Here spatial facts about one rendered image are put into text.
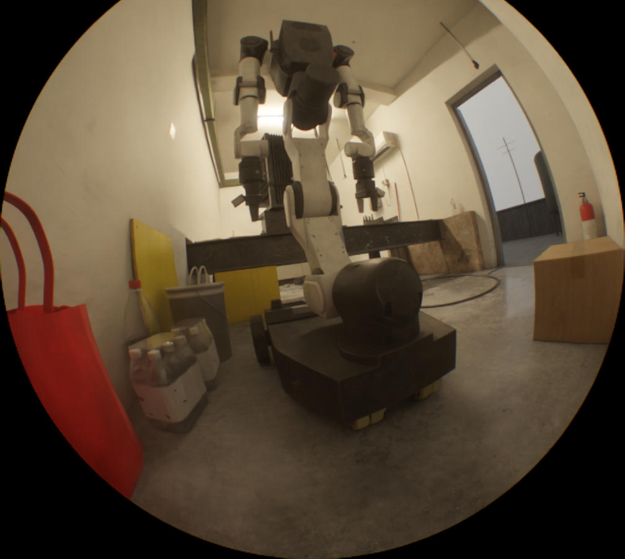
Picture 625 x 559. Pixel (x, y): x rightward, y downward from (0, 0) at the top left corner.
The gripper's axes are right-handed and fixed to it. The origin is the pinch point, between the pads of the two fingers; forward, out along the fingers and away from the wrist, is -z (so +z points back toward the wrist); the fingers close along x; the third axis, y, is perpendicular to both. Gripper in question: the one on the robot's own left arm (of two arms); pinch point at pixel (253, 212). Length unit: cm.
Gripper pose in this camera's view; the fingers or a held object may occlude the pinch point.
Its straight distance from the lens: 76.4
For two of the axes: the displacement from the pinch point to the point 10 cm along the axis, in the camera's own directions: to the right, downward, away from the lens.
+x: -2.9, -0.8, 9.5
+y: -9.5, 1.2, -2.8
